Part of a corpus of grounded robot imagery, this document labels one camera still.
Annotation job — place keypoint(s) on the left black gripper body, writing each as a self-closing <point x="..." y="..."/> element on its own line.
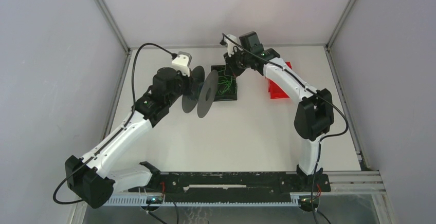
<point x="183" y="82"/>

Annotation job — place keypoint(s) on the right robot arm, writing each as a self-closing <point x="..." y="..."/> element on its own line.
<point x="314" y="115"/>

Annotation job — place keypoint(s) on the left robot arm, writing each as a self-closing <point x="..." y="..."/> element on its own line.
<point x="91" y="176"/>

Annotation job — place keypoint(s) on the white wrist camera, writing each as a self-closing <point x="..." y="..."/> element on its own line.
<point x="182" y="63"/>
<point x="230" y="42"/>

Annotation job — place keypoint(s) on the red plastic bin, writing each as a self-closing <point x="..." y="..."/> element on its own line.
<point x="275" y="92"/>

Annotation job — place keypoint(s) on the dark grey cable spool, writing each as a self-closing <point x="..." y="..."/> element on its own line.
<point x="203" y="94"/>

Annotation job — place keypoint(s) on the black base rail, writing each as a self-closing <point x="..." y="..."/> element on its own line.
<point x="235" y="187"/>

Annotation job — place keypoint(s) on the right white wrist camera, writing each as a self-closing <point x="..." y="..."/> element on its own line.
<point x="230" y="42"/>

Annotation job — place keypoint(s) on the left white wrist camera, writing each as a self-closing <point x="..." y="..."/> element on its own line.
<point x="182" y="63"/>

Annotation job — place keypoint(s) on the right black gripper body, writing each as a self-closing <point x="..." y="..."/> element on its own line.
<point x="237" y="61"/>

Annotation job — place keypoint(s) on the black plastic bin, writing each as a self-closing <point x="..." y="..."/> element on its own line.
<point x="227" y="87"/>

